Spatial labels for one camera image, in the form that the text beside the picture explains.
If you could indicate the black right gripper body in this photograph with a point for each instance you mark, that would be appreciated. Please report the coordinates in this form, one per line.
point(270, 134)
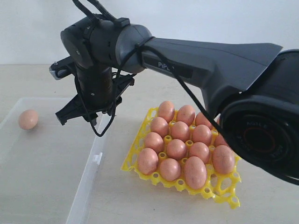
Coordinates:
point(98, 89)

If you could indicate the brown egg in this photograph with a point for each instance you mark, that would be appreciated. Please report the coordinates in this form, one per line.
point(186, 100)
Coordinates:
point(223, 159)
point(202, 120)
point(28, 119)
point(195, 172)
point(147, 161)
point(160, 126)

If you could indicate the brown egg front bin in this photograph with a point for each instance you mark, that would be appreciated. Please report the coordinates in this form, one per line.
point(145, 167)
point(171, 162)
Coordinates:
point(154, 141)

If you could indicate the clear plastic tray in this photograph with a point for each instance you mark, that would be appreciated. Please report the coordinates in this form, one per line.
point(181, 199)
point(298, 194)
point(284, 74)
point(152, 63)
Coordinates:
point(46, 173)

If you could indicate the brown egg packed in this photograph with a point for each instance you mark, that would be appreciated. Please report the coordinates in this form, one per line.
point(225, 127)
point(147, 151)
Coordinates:
point(166, 111)
point(186, 114)

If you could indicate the brown egg third row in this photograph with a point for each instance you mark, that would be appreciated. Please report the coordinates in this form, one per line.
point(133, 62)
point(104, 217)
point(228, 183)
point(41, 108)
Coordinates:
point(201, 150)
point(180, 130)

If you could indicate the brown egg fourth row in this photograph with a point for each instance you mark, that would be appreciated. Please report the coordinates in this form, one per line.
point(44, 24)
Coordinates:
point(176, 149)
point(203, 134)

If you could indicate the brown egg second row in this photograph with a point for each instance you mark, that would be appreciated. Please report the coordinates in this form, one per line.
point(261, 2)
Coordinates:
point(219, 140)
point(170, 169)

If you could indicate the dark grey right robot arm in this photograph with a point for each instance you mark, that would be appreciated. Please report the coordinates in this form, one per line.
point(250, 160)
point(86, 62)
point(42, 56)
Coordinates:
point(253, 88)

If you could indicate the yellow plastic egg tray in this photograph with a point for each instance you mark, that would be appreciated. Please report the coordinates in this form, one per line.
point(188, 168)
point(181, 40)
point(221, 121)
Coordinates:
point(221, 188)

